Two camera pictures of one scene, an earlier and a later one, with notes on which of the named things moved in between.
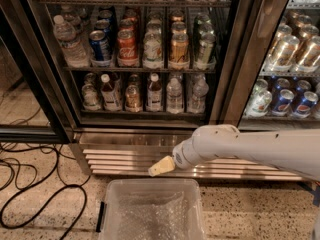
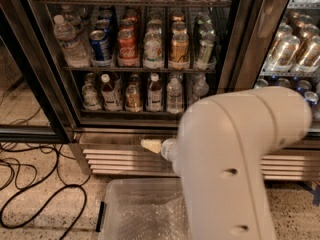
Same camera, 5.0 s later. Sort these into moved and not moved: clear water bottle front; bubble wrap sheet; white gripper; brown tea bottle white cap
Moved: white gripper
Not moved: bubble wrap sheet; brown tea bottle white cap; clear water bottle front
